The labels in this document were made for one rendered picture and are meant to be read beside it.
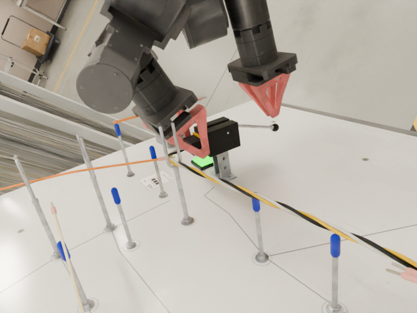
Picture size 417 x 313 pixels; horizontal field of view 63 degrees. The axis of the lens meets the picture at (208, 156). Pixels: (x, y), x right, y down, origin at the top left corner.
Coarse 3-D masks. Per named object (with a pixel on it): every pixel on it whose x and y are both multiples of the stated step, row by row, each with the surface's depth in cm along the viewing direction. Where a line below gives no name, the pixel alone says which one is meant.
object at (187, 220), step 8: (160, 128) 40; (176, 136) 41; (176, 144) 42; (168, 160) 42; (176, 168) 43; (176, 176) 43; (184, 200) 45; (184, 208) 45; (184, 216) 46; (184, 224) 46
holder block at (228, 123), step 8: (216, 120) 54; (224, 120) 54; (232, 120) 53; (208, 128) 52; (216, 128) 51; (224, 128) 51; (232, 128) 52; (208, 136) 50; (216, 136) 51; (224, 136) 52; (232, 136) 52; (216, 144) 51; (224, 144) 52; (232, 144) 53; (240, 144) 54; (216, 152) 52
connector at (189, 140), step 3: (192, 135) 53; (183, 138) 52; (186, 138) 52; (189, 138) 52; (192, 138) 52; (195, 138) 51; (198, 138) 51; (186, 141) 52; (189, 141) 51; (192, 141) 51; (195, 141) 51; (198, 141) 50; (189, 144) 51; (192, 144) 50; (195, 144) 50; (198, 144) 51; (195, 147) 50; (198, 147) 51; (201, 147) 51
